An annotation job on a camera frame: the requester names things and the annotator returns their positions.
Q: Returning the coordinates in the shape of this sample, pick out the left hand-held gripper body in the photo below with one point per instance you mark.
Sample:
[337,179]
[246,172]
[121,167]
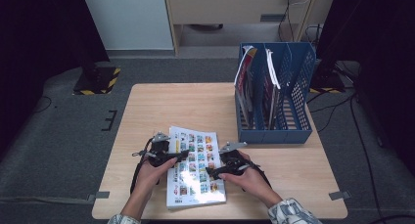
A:
[160,152]

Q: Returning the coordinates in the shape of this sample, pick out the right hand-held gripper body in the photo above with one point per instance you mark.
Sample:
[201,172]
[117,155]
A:
[233,162]

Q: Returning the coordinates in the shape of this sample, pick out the white picture grid book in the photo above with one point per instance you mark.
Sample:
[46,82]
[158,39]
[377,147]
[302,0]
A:
[192,191]

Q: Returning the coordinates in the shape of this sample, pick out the blue file rack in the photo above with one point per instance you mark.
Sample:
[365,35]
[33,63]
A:
[270,137]

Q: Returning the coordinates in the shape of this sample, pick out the purple paperback book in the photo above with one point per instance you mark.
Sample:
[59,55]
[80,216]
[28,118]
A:
[268,93]
[276,97]

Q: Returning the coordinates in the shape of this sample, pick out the black and red book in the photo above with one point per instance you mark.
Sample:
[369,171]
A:
[244,83]

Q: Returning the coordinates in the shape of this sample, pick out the person's right hand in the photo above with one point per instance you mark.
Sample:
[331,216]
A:
[251,183]

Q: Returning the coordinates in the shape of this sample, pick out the person's left hand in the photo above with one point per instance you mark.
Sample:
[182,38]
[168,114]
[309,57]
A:
[150,181]

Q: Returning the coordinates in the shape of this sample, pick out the grey tape piece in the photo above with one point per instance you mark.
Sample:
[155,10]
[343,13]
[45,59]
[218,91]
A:
[339,195]
[99,196]

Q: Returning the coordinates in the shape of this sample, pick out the black stand with striped base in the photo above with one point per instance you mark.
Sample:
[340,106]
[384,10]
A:
[326,82]
[98,82]

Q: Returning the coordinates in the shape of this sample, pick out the white panel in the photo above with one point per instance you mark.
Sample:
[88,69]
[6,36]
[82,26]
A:
[130,18]

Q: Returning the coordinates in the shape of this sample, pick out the light wooden cabinet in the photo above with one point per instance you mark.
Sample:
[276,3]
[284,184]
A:
[228,5]

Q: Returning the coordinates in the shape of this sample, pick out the black curtain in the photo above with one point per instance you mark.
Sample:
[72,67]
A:
[39,38]
[385,38]

